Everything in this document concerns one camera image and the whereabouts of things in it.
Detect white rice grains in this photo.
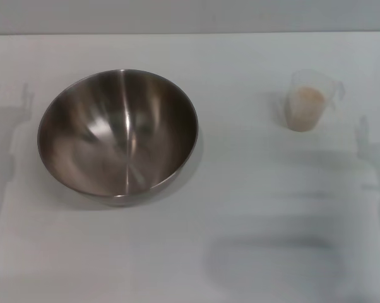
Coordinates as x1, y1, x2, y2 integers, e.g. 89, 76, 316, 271
289, 85, 325, 131

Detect stainless steel mixing bowl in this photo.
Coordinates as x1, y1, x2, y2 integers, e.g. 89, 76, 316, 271
37, 68, 199, 208

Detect clear plastic measuring cup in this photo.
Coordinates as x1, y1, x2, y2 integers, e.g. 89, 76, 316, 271
287, 69, 346, 133

